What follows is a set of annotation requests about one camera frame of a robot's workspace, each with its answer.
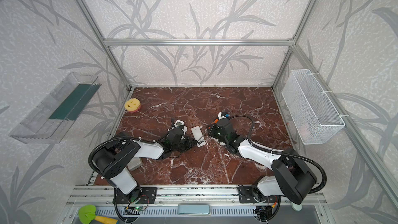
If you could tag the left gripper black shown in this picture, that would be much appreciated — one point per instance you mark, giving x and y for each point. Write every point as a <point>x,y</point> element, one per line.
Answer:
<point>186,141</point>

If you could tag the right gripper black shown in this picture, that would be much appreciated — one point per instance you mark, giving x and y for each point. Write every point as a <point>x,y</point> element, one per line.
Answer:
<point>216,131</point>

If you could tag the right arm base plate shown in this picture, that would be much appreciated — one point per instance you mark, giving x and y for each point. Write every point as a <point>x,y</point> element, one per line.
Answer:
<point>247,194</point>

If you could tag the pale green rectangular tray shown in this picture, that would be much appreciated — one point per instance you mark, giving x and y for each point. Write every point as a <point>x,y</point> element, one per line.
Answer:
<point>193,209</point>

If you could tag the white wire mesh basket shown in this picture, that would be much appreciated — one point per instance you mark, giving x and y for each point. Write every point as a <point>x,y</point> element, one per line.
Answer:
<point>308,103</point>

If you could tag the clear plastic wall shelf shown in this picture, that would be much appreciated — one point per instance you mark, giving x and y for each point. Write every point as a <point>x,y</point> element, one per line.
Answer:
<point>49,122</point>

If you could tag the pale green round soap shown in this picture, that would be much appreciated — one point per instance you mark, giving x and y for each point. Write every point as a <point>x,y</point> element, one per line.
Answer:
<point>296,207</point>

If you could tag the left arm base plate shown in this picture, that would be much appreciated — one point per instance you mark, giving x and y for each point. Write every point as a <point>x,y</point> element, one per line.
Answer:
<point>140,195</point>

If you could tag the pink item in basket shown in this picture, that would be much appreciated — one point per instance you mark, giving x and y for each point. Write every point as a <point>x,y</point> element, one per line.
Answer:
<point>305,132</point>

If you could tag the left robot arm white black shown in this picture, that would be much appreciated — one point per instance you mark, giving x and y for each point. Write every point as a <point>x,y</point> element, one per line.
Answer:
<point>110,158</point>

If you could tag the yellow smiley sponge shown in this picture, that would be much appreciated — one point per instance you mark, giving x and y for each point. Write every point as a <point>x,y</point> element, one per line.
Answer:
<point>132,105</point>

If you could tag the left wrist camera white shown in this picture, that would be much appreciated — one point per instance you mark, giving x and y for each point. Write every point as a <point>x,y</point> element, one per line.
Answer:
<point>181,124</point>

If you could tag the green yellow scoop brush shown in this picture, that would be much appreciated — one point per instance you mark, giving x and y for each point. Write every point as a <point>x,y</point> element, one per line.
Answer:
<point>87,214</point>

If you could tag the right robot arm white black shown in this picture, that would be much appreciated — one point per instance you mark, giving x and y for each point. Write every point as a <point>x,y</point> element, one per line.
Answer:
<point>294,176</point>

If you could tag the grey rectangular sponge block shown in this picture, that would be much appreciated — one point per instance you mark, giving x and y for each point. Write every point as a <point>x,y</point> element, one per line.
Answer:
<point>134,164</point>

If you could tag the white remote control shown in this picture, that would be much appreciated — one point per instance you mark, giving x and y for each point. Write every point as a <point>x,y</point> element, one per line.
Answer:
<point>198,136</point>

